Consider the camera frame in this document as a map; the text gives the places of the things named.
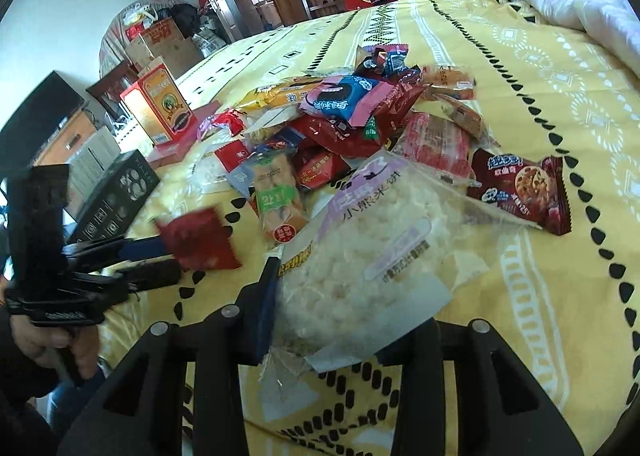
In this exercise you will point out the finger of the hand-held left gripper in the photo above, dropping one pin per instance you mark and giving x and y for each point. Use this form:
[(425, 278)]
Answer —
[(150, 276), (142, 248)]

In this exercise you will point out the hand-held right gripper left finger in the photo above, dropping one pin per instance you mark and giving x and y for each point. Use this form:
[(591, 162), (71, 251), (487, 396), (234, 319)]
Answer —
[(260, 308)]

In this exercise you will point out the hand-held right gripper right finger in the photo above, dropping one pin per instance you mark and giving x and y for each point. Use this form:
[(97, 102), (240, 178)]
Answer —
[(422, 351)]

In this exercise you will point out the small red snack packet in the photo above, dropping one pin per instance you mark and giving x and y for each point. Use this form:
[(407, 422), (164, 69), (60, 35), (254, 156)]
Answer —
[(200, 241)]

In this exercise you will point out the clear rice cracker bag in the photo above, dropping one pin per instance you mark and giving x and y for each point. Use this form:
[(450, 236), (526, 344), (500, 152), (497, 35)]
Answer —
[(360, 276)]

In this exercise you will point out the pile of assorted snacks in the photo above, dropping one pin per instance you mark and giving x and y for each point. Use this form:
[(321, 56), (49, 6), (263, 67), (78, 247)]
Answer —
[(350, 111)]

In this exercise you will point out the person's left forearm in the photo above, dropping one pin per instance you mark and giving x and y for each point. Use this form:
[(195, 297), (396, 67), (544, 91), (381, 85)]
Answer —
[(17, 401)]

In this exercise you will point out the person's left hand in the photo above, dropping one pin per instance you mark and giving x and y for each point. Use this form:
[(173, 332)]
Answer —
[(82, 346)]

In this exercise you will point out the black printed box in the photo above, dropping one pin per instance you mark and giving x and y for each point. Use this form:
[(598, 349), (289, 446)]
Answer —
[(115, 196)]

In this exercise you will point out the grey printed box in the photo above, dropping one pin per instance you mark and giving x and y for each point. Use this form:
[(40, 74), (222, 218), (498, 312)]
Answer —
[(90, 161)]

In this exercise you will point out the wooden drawer dresser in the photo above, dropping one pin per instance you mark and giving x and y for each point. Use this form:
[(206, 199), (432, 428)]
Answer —
[(55, 136)]

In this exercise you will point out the flat red box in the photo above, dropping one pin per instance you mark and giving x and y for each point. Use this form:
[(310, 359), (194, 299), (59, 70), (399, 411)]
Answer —
[(182, 141)]

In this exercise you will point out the black flat television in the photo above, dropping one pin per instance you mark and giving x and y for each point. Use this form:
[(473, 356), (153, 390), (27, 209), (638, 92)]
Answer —
[(35, 111)]

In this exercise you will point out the orange carton box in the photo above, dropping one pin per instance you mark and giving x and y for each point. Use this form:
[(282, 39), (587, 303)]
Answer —
[(155, 104)]

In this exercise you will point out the person's leg in jeans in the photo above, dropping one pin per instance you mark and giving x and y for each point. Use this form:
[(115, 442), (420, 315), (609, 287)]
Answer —
[(70, 401)]

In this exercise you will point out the dark wooden chair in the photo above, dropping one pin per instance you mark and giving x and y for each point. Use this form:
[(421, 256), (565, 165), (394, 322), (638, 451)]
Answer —
[(107, 84)]

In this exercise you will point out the large cardboard box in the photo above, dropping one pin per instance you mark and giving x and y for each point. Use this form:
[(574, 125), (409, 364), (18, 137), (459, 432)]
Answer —
[(172, 56)]

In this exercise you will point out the small cardboard box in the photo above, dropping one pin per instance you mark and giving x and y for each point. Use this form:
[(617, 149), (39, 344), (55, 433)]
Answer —
[(160, 31)]

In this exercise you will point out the floral covered round board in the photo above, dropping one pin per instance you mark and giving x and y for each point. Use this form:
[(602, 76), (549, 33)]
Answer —
[(112, 31)]

